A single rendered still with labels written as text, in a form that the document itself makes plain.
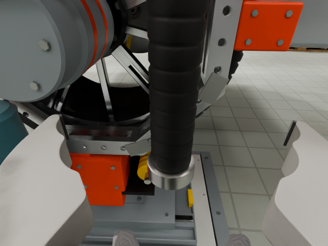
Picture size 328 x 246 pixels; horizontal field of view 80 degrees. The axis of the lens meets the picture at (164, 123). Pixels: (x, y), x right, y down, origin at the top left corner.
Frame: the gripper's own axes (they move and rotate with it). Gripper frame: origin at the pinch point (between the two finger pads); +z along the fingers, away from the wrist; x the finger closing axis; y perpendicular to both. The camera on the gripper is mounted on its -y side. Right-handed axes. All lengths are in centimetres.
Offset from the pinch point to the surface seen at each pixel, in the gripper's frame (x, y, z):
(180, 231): 5, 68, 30
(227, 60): 9.2, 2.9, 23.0
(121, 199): -12.4, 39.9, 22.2
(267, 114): 89, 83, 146
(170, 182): -0.1, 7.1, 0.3
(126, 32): -9.6, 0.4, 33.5
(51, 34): -11.4, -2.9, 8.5
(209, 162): 24, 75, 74
